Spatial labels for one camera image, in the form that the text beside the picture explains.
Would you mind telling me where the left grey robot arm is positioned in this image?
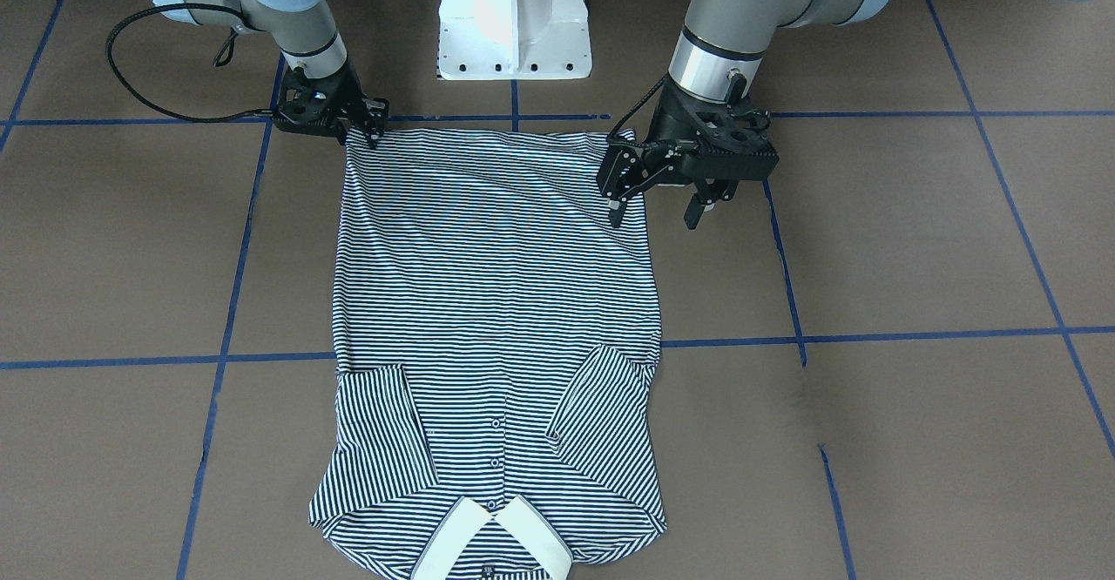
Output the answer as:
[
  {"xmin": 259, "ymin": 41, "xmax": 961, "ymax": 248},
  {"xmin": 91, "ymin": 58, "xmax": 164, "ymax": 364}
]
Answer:
[{"xmin": 597, "ymin": 0, "xmax": 1086, "ymax": 228}]

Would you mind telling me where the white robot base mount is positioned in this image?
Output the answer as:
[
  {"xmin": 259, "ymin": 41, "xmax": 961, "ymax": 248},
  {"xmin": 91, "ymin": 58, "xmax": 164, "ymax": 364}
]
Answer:
[{"xmin": 436, "ymin": 0, "xmax": 593, "ymax": 81}]

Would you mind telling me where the navy white striped polo shirt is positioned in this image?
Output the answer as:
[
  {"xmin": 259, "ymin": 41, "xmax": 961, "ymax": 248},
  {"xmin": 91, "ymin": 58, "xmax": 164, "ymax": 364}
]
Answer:
[{"xmin": 309, "ymin": 129, "xmax": 666, "ymax": 579}]

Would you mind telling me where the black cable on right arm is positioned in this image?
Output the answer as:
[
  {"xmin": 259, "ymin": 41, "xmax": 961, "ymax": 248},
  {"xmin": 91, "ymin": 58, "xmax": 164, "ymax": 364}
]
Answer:
[{"xmin": 105, "ymin": 3, "xmax": 288, "ymax": 124}]

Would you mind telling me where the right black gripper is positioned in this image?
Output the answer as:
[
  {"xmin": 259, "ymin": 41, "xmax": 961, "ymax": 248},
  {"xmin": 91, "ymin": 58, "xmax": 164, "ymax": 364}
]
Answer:
[{"xmin": 272, "ymin": 65, "xmax": 389, "ymax": 149}]

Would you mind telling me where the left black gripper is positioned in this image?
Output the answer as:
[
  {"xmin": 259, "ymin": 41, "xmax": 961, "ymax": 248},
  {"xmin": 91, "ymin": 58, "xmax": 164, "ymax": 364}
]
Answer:
[{"xmin": 597, "ymin": 84, "xmax": 781, "ymax": 230}]

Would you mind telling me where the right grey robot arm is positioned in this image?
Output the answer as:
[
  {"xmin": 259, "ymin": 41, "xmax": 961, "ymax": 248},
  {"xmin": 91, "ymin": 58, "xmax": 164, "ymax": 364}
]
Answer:
[{"xmin": 152, "ymin": 0, "xmax": 388, "ymax": 147}]

